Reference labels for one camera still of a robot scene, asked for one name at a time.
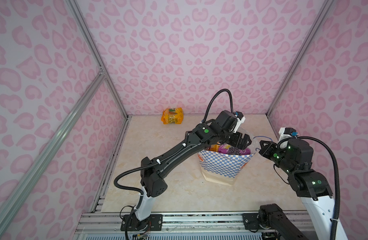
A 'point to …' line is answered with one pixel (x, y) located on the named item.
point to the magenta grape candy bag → (230, 149)
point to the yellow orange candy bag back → (172, 115)
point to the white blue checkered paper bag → (221, 168)
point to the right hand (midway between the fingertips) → (259, 140)
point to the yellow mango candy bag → (214, 147)
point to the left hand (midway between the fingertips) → (245, 137)
